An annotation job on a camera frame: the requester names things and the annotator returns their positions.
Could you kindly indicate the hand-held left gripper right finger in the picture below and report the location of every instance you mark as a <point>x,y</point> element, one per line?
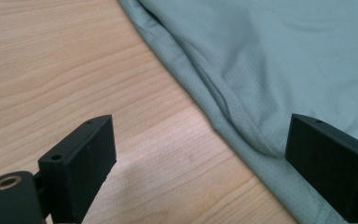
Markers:
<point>332,165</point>

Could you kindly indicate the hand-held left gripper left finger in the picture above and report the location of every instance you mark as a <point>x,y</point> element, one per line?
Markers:
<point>77,168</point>

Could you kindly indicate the green t-shirt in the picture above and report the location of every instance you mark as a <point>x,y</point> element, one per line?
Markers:
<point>276,62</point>

